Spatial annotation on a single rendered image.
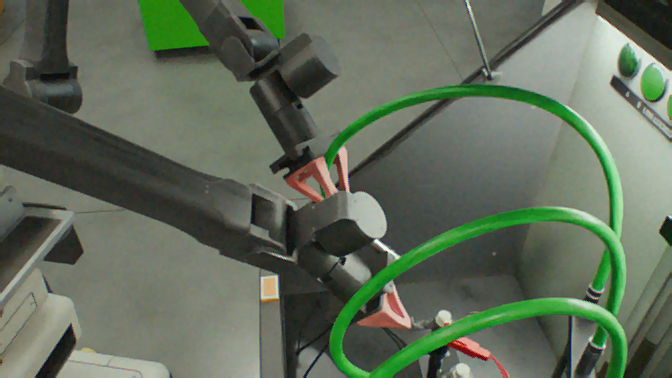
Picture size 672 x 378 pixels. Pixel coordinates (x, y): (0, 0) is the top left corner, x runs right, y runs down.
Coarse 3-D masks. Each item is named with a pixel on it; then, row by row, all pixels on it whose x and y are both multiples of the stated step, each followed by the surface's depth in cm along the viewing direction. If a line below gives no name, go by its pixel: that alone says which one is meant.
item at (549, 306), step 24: (480, 312) 46; (504, 312) 45; (528, 312) 45; (552, 312) 45; (576, 312) 46; (600, 312) 46; (432, 336) 47; (456, 336) 46; (624, 336) 49; (408, 360) 47; (624, 360) 51
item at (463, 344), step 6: (450, 342) 73; (456, 342) 72; (462, 342) 72; (468, 342) 72; (456, 348) 73; (462, 348) 72; (468, 348) 72; (474, 348) 72; (480, 348) 72; (468, 354) 72; (474, 354) 71; (480, 354) 71; (486, 354) 71; (486, 360) 71
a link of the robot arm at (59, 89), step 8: (56, 72) 96; (40, 80) 92; (48, 80) 93; (56, 80) 94; (64, 80) 95; (48, 88) 92; (56, 88) 93; (64, 88) 95; (72, 88) 96; (48, 96) 92; (56, 96) 93; (64, 96) 95; (72, 96) 96; (48, 104) 92; (56, 104) 94; (64, 104) 95; (72, 104) 97
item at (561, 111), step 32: (416, 96) 61; (448, 96) 60; (512, 96) 58; (544, 96) 57; (352, 128) 66; (576, 128) 58; (608, 160) 59; (608, 192) 62; (608, 224) 65; (608, 256) 67
